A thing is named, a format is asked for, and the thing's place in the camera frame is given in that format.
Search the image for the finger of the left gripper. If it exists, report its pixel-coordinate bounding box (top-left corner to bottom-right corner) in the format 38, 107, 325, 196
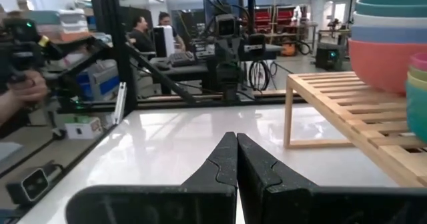
216, 65, 230, 100
228, 65, 240, 100

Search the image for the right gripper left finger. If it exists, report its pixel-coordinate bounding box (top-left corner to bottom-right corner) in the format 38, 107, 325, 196
65, 131, 239, 224

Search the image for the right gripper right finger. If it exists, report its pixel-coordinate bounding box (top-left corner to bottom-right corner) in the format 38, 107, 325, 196
236, 133, 427, 224

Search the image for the coral large bowl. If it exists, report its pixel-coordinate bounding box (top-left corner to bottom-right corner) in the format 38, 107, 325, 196
348, 39, 427, 95

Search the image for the translucent cyan small bowl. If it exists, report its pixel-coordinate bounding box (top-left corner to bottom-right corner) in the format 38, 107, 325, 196
405, 81, 427, 144

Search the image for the white large bowl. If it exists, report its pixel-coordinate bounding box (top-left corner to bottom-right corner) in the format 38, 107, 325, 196
352, 12, 427, 28

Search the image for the translucent yellow small bowl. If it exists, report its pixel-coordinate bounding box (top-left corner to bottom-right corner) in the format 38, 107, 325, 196
406, 72, 427, 91

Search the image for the teal large bowl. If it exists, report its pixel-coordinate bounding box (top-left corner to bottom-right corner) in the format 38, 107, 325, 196
354, 0, 427, 18

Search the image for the translucent green small bowl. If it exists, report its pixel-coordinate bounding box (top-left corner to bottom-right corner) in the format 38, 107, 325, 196
408, 66, 427, 82

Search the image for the translucent pink small bowl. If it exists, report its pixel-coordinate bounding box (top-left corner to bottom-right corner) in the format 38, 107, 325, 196
409, 53, 427, 72

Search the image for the person's forearm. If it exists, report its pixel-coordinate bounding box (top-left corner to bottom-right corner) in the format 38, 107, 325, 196
0, 89, 24, 125

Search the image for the wooden slatted shelf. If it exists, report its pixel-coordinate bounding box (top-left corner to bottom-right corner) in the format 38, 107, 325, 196
283, 71, 427, 188

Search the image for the dark office desk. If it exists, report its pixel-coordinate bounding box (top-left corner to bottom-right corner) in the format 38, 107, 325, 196
148, 43, 284, 85

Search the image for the black keyboard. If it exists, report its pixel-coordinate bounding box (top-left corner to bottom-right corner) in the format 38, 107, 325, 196
168, 50, 196, 68

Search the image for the red tool cabinet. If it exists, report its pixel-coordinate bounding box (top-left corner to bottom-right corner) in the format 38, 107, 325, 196
275, 5, 301, 35
255, 5, 275, 35

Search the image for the orange vacuum cleaner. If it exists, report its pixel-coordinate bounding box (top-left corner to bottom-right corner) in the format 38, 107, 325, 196
281, 39, 298, 57

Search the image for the white computer tower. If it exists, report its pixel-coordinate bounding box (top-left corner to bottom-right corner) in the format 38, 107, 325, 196
153, 25, 176, 58

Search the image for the person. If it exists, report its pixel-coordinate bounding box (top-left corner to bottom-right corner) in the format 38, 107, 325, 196
127, 15, 157, 54
157, 12, 186, 51

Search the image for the black box green light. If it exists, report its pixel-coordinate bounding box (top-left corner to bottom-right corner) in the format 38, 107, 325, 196
315, 42, 345, 72

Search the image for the blue white bin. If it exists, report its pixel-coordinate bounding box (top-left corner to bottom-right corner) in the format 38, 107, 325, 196
75, 59, 121, 101

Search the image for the white green cardboard box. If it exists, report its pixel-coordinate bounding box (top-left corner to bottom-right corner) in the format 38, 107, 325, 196
64, 115, 103, 141

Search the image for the clear plastic storage box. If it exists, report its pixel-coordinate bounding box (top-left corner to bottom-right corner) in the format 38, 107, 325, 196
28, 9, 91, 43

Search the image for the person's hand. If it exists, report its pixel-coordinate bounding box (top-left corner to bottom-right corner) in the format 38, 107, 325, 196
8, 69, 49, 102

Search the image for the coiled black cable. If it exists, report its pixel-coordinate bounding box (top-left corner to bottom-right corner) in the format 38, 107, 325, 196
248, 59, 272, 91

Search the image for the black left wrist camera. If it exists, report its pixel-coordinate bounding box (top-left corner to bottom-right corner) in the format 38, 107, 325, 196
214, 13, 240, 38

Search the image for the white metal bracket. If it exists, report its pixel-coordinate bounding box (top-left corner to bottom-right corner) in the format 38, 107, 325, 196
112, 81, 128, 125

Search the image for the black aluminium table frame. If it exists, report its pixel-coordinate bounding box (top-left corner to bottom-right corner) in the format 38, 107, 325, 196
56, 0, 308, 117

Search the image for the black table-level camera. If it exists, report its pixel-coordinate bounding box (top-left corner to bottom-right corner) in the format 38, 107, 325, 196
5, 163, 64, 207

